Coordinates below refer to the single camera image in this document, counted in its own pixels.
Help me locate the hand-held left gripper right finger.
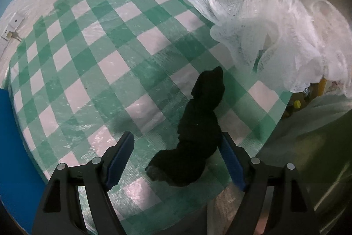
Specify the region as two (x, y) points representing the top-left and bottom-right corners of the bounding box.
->
(220, 132), (321, 235)

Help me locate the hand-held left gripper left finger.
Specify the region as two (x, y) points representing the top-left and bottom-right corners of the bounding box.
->
(31, 132), (135, 235)

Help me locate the black sock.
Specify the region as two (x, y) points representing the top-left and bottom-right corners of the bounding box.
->
(145, 67), (225, 187)

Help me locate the white mesh bath sponge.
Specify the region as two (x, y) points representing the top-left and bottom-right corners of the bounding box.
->
(183, 0), (352, 99)

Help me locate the blue cardboard box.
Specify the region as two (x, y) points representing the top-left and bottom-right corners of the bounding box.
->
(0, 88), (49, 234)

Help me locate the green checkered tablecloth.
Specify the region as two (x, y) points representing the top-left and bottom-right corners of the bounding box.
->
(8, 0), (292, 235)

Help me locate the yellow capped bottle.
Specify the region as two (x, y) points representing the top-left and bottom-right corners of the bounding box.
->
(286, 99), (303, 118)

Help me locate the translucent plastic bag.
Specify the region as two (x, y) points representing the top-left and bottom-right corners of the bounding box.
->
(256, 92), (352, 235)

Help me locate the yellow box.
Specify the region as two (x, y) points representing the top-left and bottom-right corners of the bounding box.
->
(317, 78), (331, 96)

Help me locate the white wall socket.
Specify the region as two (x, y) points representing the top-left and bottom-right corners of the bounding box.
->
(9, 12), (25, 32)
(0, 29), (13, 45)

